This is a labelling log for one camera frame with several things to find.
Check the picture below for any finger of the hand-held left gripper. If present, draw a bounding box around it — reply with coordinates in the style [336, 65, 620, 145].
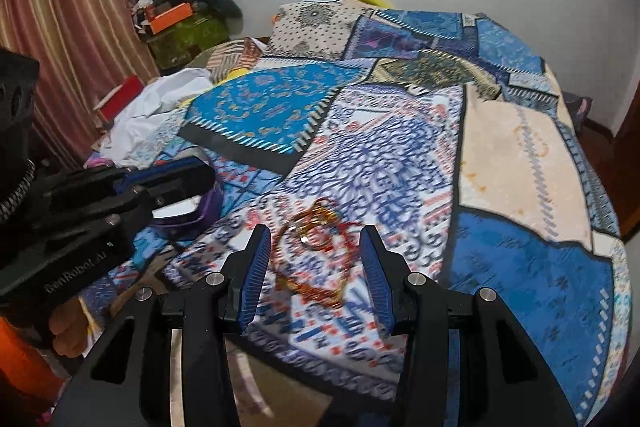
[30, 187, 157, 253]
[35, 157, 217, 208]

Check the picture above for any striped pink curtain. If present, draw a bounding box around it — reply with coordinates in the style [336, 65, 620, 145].
[0, 0, 162, 168]

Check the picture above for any red box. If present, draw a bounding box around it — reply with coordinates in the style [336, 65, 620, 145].
[92, 74, 147, 118]

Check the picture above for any dark patterned cloth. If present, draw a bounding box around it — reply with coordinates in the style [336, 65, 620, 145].
[562, 91, 596, 130]

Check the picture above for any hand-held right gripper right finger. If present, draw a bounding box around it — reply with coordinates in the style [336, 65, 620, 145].
[359, 224, 578, 427]

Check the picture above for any red gold beaded necklace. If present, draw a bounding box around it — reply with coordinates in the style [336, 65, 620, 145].
[270, 198, 352, 309]

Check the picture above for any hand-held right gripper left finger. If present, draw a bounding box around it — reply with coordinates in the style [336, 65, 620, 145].
[62, 224, 273, 427]

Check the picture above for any person's left hand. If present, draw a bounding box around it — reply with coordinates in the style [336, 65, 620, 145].
[47, 292, 103, 358]

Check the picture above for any orange box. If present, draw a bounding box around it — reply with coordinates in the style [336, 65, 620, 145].
[147, 3, 195, 35]

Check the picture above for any beige patterned pillow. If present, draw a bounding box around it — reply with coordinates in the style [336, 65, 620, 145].
[262, 0, 376, 60]

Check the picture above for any blue patchwork bedspread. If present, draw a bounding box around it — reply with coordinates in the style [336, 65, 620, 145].
[80, 0, 633, 427]

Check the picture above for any white cloth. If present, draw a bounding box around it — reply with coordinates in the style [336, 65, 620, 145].
[102, 68, 216, 158]

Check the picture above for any green patterned cloth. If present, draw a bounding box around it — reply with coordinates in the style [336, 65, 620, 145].
[145, 12, 232, 70]

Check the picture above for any purple jewelry box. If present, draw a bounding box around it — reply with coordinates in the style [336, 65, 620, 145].
[147, 152, 224, 242]

